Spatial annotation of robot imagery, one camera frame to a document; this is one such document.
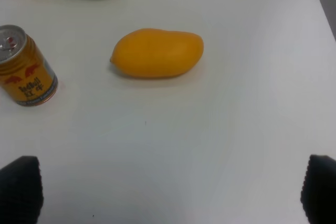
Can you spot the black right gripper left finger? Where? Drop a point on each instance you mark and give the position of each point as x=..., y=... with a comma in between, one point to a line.
x=21, y=191

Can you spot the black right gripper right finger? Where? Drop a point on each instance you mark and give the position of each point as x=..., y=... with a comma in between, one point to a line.
x=318, y=190

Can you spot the gold Red Bull can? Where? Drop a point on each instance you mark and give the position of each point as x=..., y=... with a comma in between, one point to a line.
x=26, y=75

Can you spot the yellow mango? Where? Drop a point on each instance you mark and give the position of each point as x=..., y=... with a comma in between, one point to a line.
x=156, y=53

